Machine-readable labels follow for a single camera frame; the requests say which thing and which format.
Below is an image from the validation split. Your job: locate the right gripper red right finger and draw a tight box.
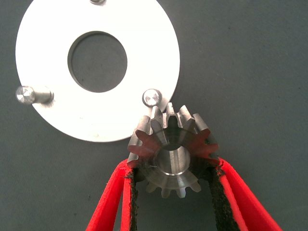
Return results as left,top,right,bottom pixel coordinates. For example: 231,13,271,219
209,157,283,231

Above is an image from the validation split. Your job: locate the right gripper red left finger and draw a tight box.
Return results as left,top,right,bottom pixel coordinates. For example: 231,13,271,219
85,160,139,231

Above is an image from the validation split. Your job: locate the round metal carrier plate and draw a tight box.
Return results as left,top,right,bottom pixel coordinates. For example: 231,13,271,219
15,0,180,143

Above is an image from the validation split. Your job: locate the dark grey table cloth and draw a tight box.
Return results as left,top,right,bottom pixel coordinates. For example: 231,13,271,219
0,0,308,231

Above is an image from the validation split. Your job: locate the steel planetary gear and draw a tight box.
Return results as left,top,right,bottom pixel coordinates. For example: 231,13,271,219
127,102,221,199

